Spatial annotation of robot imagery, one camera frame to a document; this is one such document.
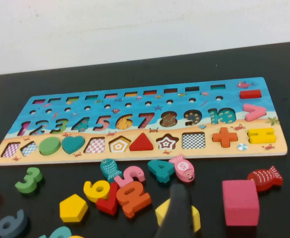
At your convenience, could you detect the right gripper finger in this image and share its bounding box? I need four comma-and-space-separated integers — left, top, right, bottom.
154, 183, 193, 238

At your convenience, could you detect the yellow pentagon piece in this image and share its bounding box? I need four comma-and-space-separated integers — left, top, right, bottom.
59, 193, 89, 223

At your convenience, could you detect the red triangle piece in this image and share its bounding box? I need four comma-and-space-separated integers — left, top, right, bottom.
129, 132, 154, 152

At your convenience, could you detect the orange plus sign piece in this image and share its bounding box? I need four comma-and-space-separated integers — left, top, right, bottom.
212, 127, 238, 150

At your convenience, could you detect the colourful wooden puzzle board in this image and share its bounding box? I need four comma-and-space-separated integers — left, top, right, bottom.
0, 76, 288, 167

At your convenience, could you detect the yellow equals sign piece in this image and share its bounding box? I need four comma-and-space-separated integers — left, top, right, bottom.
247, 127, 277, 144

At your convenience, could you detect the teal number piece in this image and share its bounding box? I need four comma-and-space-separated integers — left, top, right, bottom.
39, 226, 72, 238

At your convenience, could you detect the pink greater-than sign piece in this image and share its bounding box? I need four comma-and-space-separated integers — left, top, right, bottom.
242, 103, 266, 122

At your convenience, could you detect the teal heart piece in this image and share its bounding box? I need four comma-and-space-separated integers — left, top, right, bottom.
61, 135, 86, 155

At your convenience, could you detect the red minus sign piece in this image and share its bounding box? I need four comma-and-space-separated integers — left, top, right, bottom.
239, 89, 262, 100

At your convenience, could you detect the green round piece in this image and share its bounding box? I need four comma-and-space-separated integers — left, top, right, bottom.
38, 136, 61, 156

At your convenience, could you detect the yellow square block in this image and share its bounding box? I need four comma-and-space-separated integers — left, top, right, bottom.
155, 198, 201, 233

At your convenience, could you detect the pink wooden fish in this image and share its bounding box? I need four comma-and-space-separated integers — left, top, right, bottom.
169, 154, 195, 184

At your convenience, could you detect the teal number four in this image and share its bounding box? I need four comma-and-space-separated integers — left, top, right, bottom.
147, 159, 175, 184

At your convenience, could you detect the orange number ten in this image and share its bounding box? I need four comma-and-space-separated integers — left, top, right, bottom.
116, 180, 152, 219

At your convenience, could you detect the pink number five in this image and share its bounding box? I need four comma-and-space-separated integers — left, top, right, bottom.
114, 165, 145, 188

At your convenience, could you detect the magenta square block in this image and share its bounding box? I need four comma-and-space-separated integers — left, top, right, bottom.
222, 179, 260, 227

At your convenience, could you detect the red number seven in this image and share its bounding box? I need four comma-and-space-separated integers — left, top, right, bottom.
95, 182, 119, 216

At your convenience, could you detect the teal wooden fish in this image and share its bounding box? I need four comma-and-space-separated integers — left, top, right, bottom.
100, 158, 123, 183

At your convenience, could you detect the yellow number six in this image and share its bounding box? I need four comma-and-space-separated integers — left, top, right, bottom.
83, 180, 111, 203

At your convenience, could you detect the red wooden fish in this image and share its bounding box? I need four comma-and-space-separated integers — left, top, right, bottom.
247, 165, 284, 192

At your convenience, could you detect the green number three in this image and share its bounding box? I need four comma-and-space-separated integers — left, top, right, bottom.
14, 167, 43, 194

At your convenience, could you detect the grey-blue number nine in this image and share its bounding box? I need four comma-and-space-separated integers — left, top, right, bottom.
0, 209, 28, 238

